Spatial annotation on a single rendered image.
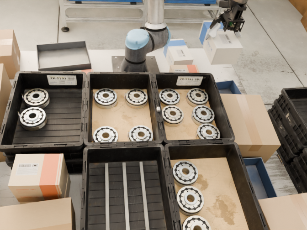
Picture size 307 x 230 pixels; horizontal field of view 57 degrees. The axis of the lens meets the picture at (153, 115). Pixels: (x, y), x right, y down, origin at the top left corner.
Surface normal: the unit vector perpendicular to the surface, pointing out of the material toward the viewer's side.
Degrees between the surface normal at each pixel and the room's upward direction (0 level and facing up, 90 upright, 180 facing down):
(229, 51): 90
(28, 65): 0
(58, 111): 0
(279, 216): 0
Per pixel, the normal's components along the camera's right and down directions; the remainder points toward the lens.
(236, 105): 0.12, -0.62
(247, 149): 0.07, 0.78
